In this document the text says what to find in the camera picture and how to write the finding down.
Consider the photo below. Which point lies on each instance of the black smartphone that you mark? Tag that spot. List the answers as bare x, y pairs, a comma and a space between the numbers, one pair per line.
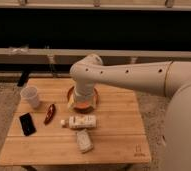
27, 124

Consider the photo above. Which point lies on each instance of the white lotion bottle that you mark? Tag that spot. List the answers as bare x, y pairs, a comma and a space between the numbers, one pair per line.
79, 122

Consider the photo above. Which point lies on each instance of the red brown chili toy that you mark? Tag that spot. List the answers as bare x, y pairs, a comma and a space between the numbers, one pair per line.
50, 114

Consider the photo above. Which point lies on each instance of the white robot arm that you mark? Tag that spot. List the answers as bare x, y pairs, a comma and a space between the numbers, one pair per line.
170, 79

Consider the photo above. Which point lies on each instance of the orange bowl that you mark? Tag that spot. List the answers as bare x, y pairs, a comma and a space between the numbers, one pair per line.
84, 107

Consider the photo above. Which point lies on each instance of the wooden table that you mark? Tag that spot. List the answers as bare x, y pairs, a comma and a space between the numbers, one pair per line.
118, 138

